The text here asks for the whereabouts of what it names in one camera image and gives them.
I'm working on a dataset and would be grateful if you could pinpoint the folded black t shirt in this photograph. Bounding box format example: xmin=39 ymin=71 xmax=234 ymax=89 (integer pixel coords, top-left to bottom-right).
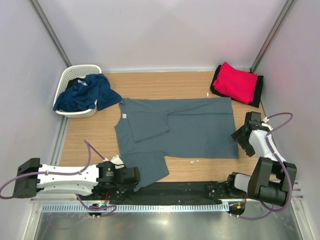
xmin=209 ymin=64 xmax=264 ymax=108

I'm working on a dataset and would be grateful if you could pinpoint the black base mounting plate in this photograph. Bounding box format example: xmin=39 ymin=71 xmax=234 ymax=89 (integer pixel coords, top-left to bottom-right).
xmin=76 ymin=181 xmax=256 ymax=205

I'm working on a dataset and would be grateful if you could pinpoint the right wrist camera housing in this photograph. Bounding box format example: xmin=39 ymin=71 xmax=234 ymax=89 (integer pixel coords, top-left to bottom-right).
xmin=261 ymin=117 xmax=273 ymax=131

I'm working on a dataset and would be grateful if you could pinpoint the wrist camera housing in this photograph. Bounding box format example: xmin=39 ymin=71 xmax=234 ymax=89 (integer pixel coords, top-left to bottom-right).
xmin=110 ymin=154 xmax=125 ymax=169
xmin=261 ymin=117 xmax=273 ymax=131

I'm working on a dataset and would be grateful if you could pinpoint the aluminium corner post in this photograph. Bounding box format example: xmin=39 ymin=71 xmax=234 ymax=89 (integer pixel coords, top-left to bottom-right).
xmin=249 ymin=0 xmax=297 ymax=73
xmin=28 ymin=0 xmax=72 ymax=67

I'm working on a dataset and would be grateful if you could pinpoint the left aluminium corner post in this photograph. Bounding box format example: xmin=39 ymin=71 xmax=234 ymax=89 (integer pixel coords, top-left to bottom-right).
xmin=28 ymin=0 xmax=72 ymax=67

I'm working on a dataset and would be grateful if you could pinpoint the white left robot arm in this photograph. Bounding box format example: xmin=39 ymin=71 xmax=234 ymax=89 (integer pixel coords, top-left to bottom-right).
xmin=12 ymin=158 xmax=140 ymax=200

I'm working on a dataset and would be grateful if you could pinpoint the white slotted cable duct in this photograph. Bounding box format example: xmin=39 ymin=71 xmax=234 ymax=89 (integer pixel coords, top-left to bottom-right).
xmin=41 ymin=202 xmax=229 ymax=213

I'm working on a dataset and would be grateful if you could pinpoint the grey-blue t shirt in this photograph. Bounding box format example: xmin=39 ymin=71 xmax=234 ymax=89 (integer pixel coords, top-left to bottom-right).
xmin=115 ymin=97 xmax=239 ymax=189

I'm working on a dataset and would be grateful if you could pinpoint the folded pink t shirt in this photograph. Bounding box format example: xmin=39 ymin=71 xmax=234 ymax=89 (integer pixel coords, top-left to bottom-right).
xmin=212 ymin=61 xmax=258 ymax=104

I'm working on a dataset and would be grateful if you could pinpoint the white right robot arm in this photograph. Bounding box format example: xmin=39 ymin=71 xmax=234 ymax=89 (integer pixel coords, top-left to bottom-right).
xmin=225 ymin=111 xmax=297 ymax=208

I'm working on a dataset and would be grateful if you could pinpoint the navy blue t shirt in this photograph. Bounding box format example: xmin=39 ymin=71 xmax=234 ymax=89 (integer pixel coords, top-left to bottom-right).
xmin=53 ymin=73 xmax=122 ymax=113

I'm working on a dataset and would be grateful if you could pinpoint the right aluminium corner post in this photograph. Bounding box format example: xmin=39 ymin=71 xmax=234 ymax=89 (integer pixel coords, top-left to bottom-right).
xmin=249 ymin=0 xmax=297 ymax=73

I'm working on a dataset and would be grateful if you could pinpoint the left wrist camera housing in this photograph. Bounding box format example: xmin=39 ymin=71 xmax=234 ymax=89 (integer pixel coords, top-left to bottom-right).
xmin=110 ymin=154 xmax=125 ymax=169

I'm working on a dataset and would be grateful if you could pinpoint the black garment in basket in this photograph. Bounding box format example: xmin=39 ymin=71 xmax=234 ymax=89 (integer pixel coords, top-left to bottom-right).
xmin=66 ymin=77 xmax=87 ymax=91

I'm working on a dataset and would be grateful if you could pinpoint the aluminium frame rail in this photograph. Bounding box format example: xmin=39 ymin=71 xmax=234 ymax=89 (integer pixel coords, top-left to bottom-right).
xmin=29 ymin=184 xmax=305 ymax=204

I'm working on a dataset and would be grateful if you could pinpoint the white perforated laundry basket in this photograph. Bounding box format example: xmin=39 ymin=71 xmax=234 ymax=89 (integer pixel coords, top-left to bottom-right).
xmin=53 ymin=64 xmax=102 ymax=118

